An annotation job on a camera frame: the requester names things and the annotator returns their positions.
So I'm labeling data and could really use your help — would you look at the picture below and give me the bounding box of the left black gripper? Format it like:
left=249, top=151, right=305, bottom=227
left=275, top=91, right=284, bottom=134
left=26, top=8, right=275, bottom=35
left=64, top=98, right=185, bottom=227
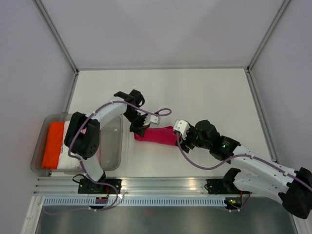
left=123, top=110, right=150, bottom=137

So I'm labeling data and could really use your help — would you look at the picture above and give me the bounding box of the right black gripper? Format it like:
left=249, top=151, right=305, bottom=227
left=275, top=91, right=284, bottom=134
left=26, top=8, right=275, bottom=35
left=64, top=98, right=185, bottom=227
left=175, top=125, right=211, bottom=154

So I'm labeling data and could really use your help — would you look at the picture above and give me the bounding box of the magenta t shirt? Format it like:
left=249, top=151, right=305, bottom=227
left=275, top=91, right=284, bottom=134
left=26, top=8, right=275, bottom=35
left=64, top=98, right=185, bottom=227
left=134, top=126, right=177, bottom=146

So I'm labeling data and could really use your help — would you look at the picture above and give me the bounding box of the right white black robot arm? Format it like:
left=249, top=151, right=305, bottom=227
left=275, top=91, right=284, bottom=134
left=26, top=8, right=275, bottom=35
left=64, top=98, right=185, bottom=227
left=174, top=120, right=312, bottom=219

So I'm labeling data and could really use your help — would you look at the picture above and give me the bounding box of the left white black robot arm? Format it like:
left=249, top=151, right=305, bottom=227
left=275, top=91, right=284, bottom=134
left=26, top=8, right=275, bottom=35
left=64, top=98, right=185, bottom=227
left=64, top=89, right=149, bottom=193

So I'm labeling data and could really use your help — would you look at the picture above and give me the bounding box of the pink rolled t shirt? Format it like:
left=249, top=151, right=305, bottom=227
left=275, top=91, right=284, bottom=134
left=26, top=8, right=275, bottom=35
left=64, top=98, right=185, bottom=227
left=79, top=129, right=100, bottom=169

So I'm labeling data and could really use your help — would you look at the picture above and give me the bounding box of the white rolled t shirt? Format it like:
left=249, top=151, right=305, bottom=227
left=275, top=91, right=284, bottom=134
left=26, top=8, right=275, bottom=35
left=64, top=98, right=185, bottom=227
left=57, top=120, right=80, bottom=169

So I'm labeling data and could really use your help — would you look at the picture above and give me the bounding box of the clear plastic bin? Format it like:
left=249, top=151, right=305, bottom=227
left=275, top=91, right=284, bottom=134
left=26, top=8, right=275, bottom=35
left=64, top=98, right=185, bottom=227
left=31, top=113, right=123, bottom=176

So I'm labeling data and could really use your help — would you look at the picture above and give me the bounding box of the orange rolled t shirt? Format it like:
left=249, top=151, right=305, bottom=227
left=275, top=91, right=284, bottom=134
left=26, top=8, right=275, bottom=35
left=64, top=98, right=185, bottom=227
left=41, top=121, right=65, bottom=170

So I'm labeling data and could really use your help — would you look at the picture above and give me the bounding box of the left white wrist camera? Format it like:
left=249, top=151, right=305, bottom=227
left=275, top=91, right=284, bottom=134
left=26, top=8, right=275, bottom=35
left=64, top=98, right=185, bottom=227
left=143, top=115, right=160, bottom=126

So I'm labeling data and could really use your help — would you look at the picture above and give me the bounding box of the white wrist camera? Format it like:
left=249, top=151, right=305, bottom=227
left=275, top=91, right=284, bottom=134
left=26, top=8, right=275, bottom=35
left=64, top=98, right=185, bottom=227
left=143, top=115, right=160, bottom=126
left=173, top=120, right=190, bottom=139

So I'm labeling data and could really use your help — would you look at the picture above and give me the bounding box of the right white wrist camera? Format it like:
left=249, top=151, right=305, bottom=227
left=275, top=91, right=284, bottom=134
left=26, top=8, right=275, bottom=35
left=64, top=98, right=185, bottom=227
left=173, top=120, right=190, bottom=139

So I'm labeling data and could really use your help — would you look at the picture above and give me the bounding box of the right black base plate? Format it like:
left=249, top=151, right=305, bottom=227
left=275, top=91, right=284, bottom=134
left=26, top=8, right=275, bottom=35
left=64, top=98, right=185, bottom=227
left=204, top=178, right=241, bottom=195

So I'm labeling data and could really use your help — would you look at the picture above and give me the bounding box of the aluminium mounting rail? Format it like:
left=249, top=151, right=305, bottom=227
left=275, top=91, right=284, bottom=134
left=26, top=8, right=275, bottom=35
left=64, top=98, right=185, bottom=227
left=34, top=176, right=299, bottom=195

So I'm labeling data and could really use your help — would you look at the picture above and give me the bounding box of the white slotted cable duct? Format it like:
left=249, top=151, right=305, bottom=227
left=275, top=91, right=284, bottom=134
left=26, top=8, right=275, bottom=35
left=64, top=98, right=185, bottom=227
left=43, top=196, right=226, bottom=207

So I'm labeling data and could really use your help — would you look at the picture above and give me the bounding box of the left aluminium frame post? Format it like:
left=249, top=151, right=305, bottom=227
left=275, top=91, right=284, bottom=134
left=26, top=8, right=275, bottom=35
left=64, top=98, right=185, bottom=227
left=33, top=0, right=79, bottom=75

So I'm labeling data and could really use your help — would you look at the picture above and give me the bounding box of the aluminium frame post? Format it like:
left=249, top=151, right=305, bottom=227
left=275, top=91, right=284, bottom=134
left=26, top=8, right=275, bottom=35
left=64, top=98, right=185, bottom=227
left=246, top=0, right=292, bottom=73
left=33, top=0, right=79, bottom=75

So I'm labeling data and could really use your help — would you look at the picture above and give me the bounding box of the right aluminium frame post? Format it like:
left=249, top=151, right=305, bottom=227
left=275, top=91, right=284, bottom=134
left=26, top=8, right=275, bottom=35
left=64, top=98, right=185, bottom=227
left=246, top=0, right=292, bottom=73

